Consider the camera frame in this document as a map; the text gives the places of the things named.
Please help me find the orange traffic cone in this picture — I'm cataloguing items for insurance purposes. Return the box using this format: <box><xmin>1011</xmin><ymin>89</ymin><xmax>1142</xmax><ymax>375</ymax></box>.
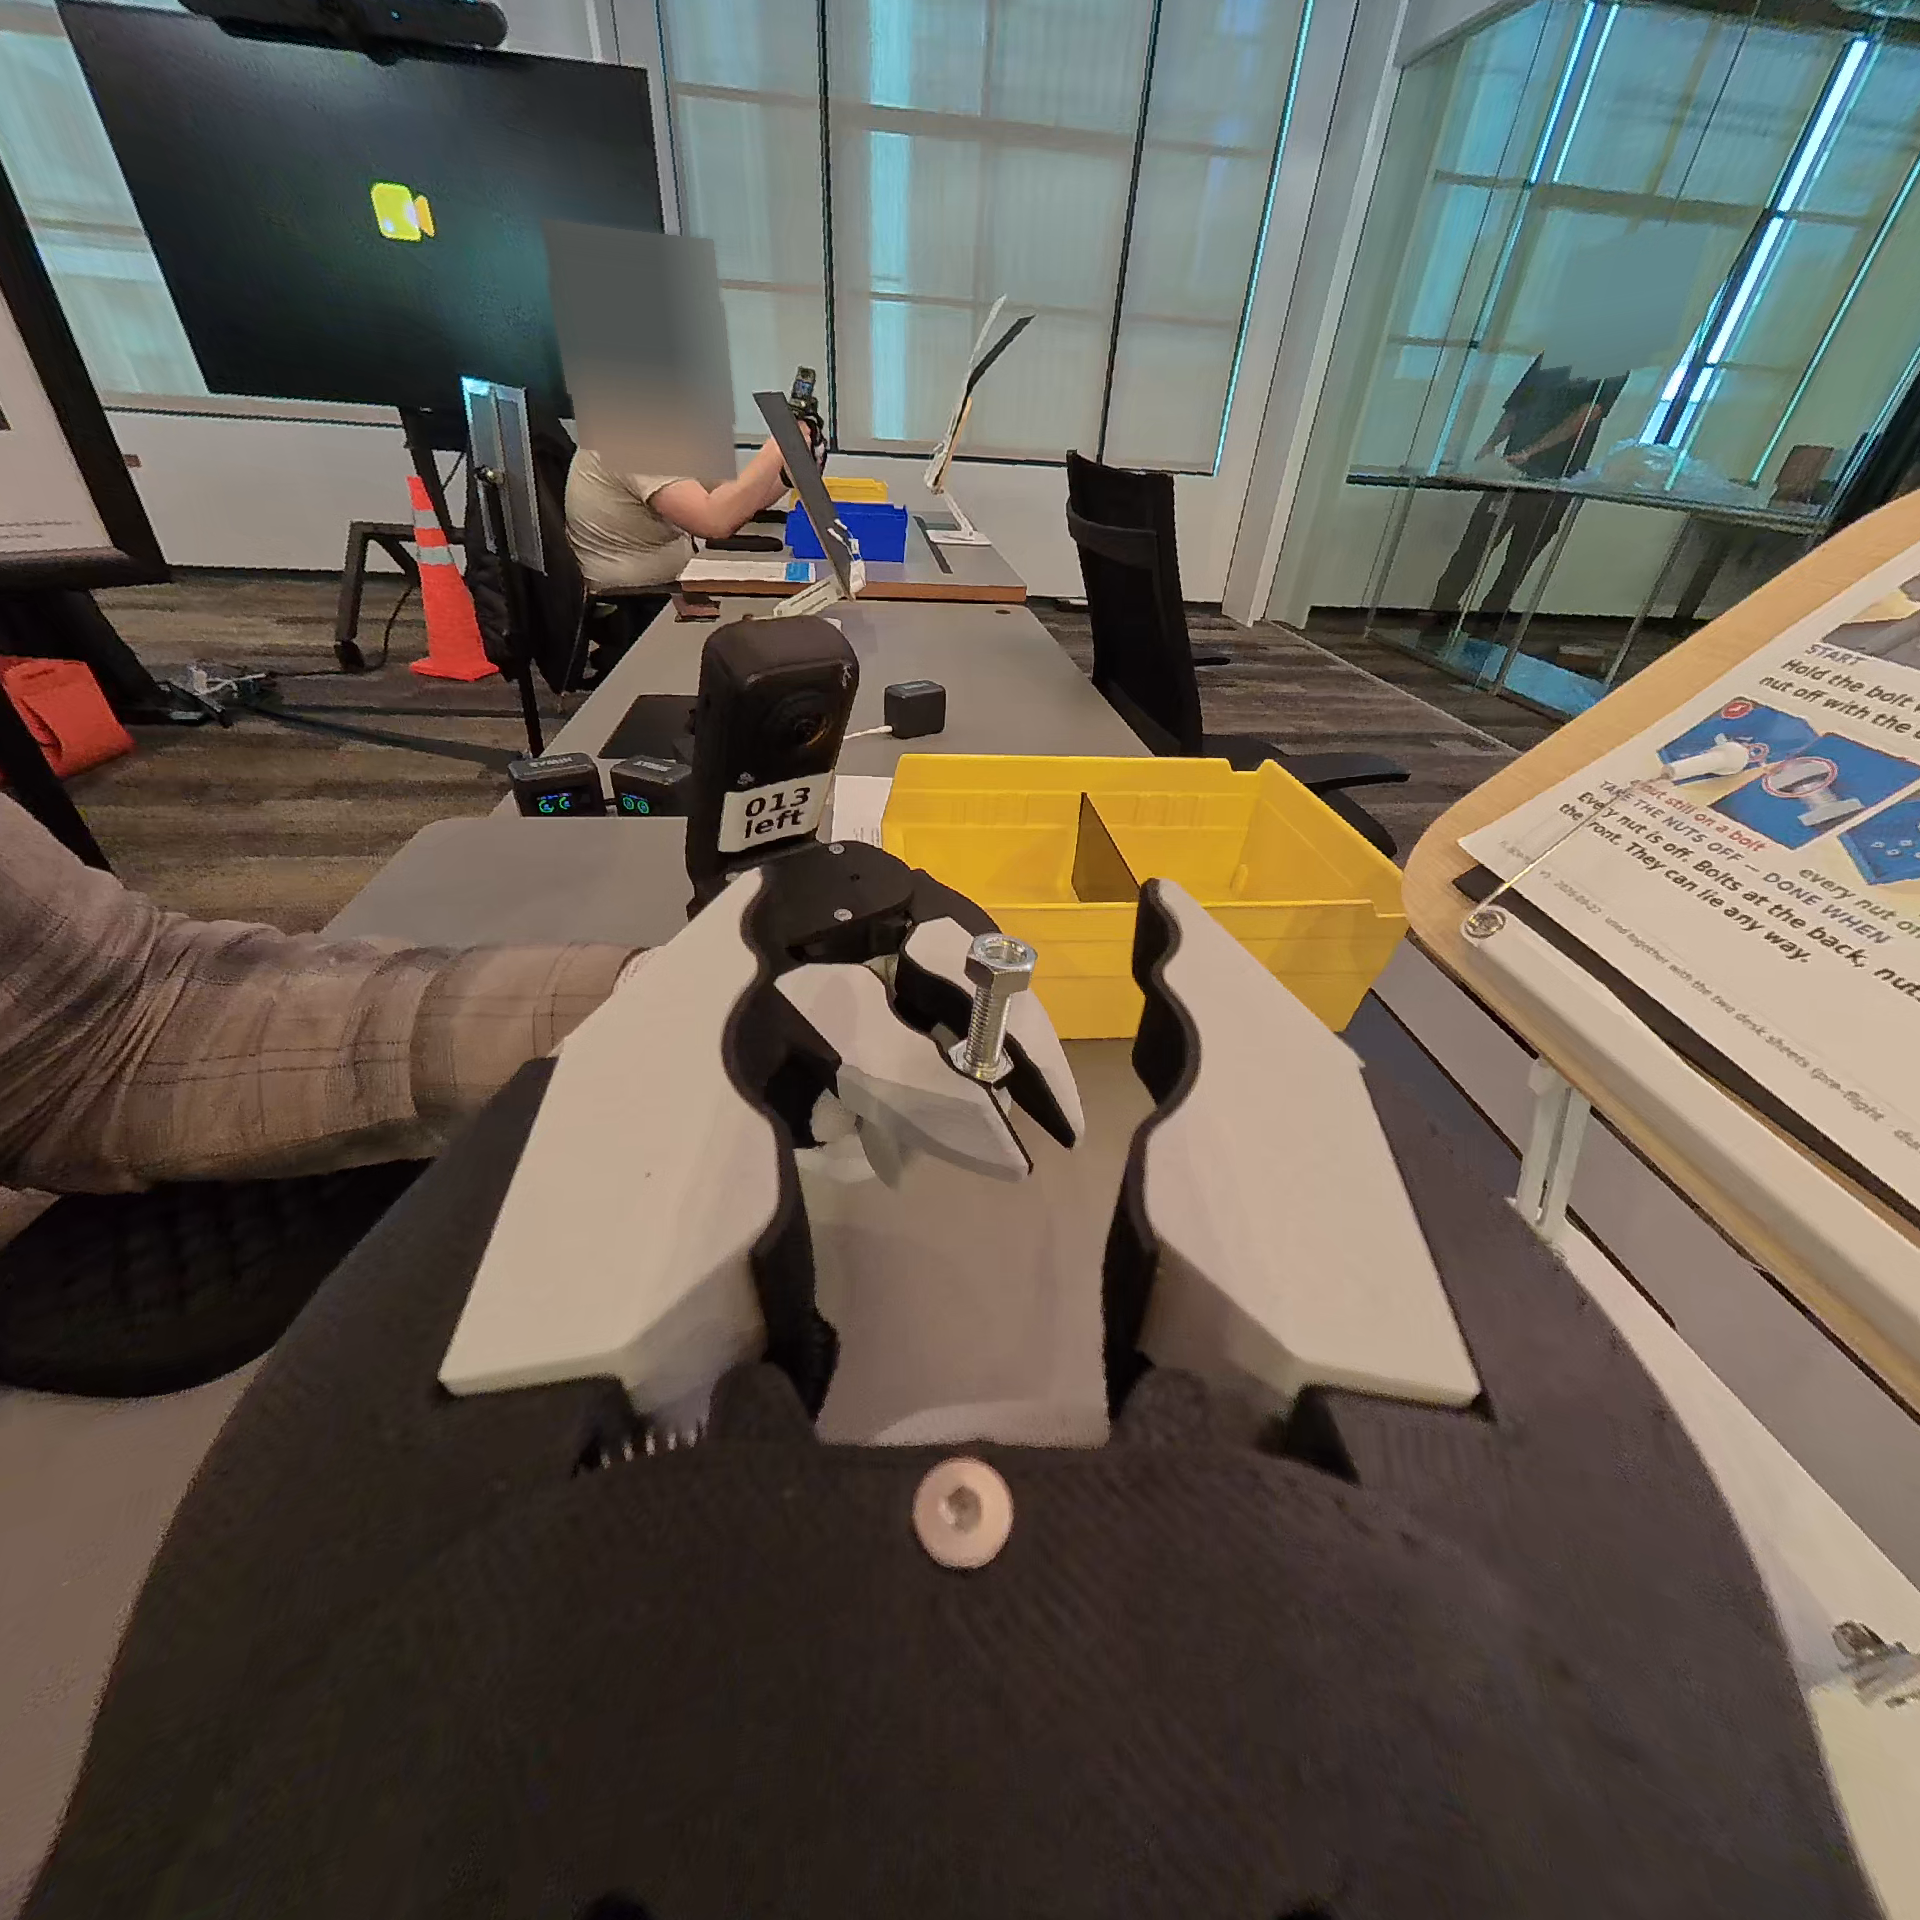
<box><xmin>404</xmin><ymin>474</ymin><xmax>498</xmax><ymax>684</ymax></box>

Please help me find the black document stand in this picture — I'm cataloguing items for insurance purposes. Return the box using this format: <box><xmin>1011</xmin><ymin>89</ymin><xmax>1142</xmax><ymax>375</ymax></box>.
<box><xmin>751</xmin><ymin>390</ymin><xmax>872</xmax><ymax>621</ymax></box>

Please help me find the wooden desk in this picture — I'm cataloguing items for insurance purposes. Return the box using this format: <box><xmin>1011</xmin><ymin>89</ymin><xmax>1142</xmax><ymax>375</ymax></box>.
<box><xmin>679</xmin><ymin>518</ymin><xmax>1030</xmax><ymax>609</ymax></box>

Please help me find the grey panel on tripod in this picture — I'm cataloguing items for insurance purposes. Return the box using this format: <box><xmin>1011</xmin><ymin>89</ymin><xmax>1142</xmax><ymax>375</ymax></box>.
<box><xmin>460</xmin><ymin>375</ymin><xmax>548</xmax><ymax>752</ymax></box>

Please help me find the printed instruction sheet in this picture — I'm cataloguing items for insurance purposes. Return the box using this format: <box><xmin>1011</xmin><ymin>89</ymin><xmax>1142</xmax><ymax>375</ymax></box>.
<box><xmin>1462</xmin><ymin>548</ymin><xmax>1920</xmax><ymax>1190</ymax></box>

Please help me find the yellow plastic parts bin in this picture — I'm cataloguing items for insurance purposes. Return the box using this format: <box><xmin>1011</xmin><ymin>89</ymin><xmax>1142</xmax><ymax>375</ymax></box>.
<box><xmin>877</xmin><ymin>754</ymin><xmax>1410</xmax><ymax>1042</ymax></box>

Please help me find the large black wall screen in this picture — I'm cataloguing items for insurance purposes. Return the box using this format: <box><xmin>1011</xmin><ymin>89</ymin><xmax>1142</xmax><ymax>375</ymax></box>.
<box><xmin>54</xmin><ymin>0</ymin><xmax>672</xmax><ymax>427</ymax></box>

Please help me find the black office chair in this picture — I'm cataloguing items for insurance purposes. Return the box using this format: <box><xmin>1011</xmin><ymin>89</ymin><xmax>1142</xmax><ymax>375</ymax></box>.
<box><xmin>1065</xmin><ymin>447</ymin><xmax>1410</xmax><ymax>860</ymax></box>
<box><xmin>460</xmin><ymin>421</ymin><xmax>597</xmax><ymax>696</ymax></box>

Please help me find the blue plastic bin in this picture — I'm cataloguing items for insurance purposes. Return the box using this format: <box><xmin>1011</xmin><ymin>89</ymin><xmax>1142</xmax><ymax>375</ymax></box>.
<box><xmin>783</xmin><ymin>504</ymin><xmax>913</xmax><ymax>569</ymax></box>

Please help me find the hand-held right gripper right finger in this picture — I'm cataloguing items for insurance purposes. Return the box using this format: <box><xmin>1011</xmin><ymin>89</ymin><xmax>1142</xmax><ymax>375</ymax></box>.
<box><xmin>1104</xmin><ymin>877</ymin><xmax>1484</xmax><ymax>1425</ymax></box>

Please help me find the black framed board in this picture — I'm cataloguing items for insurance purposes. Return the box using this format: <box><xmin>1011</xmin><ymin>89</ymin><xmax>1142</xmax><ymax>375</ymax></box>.
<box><xmin>0</xmin><ymin>166</ymin><xmax>170</xmax><ymax>590</ymax></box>

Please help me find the black desk mat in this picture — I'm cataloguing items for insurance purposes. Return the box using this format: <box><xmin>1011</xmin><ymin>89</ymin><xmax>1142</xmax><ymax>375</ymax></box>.
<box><xmin>597</xmin><ymin>690</ymin><xmax>709</xmax><ymax>758</ymax></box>

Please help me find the person's left forearm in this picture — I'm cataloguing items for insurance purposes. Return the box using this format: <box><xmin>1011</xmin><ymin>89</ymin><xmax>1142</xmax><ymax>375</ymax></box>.
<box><xmin>0</xmin><ymin>794</ymin><xmax>647</xmax><ymax>1196</ymax></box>

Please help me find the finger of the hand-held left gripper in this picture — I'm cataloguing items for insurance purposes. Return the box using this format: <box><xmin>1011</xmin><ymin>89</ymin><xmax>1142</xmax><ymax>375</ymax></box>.
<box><xmin>770</xmin><ymin>963</ymin><xmax>1038</xmax><ymax>1190</ymax></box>
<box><xmin>898</xmin><ymin>916</ymin><xmax>1088</xmax><ymax>1153</ymax></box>

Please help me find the black mesh armrest pad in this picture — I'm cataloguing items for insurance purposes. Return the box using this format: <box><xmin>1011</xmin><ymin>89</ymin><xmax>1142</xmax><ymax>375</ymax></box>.
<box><xmin>0</xmin><ymin>1155</ymin><xmax>441</xmax><ymax>1400</ymax></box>

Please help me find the black video bar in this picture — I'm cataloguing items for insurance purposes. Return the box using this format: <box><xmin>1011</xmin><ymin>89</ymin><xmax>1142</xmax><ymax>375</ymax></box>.
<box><xmin>175</xmin><ymin>0</ymin><xmax>512</xmax><ymax>59</ymax></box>

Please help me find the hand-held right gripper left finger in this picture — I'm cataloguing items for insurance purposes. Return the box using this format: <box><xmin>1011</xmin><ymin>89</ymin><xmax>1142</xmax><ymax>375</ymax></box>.
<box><xmin>433</xmin><ymin>870</ymin><xmax>843</xmax><ymax>1425</ymax></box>

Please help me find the silver hex bolt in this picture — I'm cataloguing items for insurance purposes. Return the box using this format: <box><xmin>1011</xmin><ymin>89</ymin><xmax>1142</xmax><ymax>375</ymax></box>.
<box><xmin>945</xmin><ymin>931</ymin><xmax>1042</xmax><ymax>1076</ymax></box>

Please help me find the orange bag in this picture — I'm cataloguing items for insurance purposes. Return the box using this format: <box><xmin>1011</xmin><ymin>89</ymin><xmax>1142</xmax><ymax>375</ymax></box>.
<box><xmin>0</xmin><ymin>657</ymin><xmax>138</xmax><ymax>782</ymax></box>

